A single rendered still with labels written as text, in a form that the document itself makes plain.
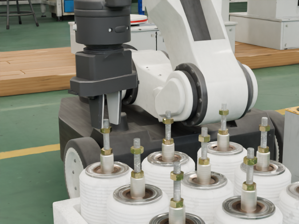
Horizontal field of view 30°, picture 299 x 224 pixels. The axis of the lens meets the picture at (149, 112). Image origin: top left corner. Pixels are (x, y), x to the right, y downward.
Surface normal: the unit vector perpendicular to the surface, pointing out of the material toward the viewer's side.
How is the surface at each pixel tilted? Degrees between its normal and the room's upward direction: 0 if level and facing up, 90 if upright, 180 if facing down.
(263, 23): 90
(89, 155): 36
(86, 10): 90
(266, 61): 90
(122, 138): 45
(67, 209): 0
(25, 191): 0
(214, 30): 90
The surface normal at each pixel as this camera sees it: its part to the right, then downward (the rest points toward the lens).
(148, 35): 0.44, 0.22
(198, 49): 0.37, -0.32
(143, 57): 0.14, -0.84
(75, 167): -0.90, 0.12
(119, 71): 0.69, 0.18
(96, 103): -0.73, 0.18
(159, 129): -0.01, -0.97
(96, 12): -0.11, 0.25
